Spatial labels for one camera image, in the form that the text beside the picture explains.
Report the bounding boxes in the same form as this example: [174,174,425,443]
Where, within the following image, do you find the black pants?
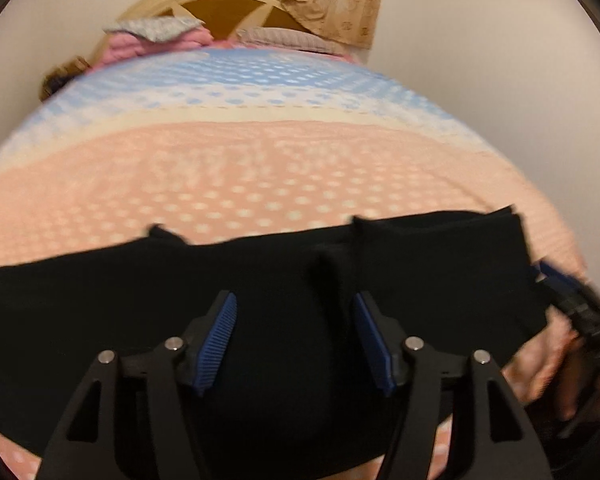
[0,205,562,480]

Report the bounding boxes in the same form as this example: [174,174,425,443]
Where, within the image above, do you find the cream and brown headboard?
[87,0,342,61]

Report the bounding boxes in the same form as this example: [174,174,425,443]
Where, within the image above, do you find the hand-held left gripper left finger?
[37,290,239,480]

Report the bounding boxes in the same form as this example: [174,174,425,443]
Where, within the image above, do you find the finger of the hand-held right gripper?
[532,259,600,322]

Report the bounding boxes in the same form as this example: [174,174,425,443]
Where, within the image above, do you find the grey folded cloth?
[105,16,206,44]

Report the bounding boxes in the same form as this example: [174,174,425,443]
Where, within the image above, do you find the beige curtain behind headboard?
[170,0,387,52]

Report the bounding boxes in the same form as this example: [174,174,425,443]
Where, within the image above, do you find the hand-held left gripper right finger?
[352,291,554,480]

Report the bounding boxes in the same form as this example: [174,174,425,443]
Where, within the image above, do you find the folded pink blanket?
[97,27,214,67]

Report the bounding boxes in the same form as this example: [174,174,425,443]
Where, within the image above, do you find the polka dot bedspread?
[0,42,588,480]

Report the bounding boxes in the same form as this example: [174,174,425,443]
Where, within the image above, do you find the person's right hand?
[554,335,600,423]

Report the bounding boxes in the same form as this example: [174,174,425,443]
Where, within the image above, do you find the striped pillow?
[236,27,349,57]

